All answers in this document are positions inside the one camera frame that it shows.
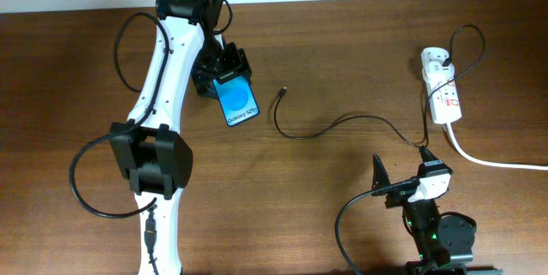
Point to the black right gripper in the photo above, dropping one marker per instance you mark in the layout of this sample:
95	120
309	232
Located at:
381	175

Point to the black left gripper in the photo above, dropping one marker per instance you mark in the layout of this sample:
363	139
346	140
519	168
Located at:
237	63

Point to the blue screen Galaxy smartphone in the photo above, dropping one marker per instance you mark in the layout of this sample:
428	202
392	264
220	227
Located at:
237	101

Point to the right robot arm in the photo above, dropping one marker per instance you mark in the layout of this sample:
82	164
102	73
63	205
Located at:
444	240

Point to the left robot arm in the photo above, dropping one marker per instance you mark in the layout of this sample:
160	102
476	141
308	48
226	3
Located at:
149	149

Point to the white USB charger plug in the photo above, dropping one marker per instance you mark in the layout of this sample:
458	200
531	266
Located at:
436	72

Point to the white power strip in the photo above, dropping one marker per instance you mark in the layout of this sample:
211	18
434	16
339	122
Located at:
444	103

